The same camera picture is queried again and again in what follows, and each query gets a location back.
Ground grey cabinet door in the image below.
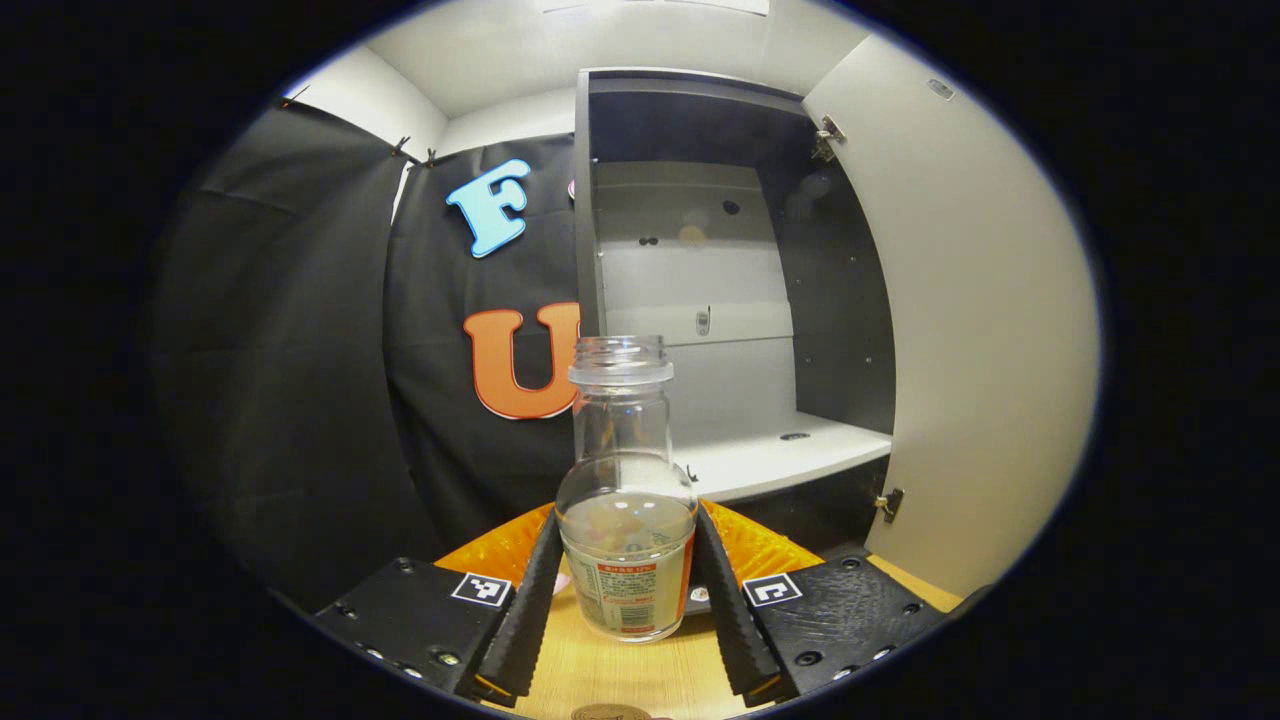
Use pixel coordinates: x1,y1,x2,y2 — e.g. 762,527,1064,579
800,33,1101,601

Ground grey cabinet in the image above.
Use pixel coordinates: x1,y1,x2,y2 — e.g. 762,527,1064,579
573,68,899,561

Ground white cabinet shelf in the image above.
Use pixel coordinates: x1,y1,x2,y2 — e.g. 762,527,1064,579
672,412,893,504

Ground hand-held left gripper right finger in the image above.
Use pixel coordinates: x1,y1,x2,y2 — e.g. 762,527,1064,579
693,500,951,709

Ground ceiling light panel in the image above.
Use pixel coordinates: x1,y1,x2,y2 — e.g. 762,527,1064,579
540,0,771,16

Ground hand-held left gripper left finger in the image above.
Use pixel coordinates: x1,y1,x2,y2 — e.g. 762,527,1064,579
315,503,566,709

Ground black backdrop cloth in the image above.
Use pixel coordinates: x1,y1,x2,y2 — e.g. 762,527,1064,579
150,100,601,611

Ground clear glass bottle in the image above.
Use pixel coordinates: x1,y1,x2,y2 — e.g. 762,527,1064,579
555,335,699,643

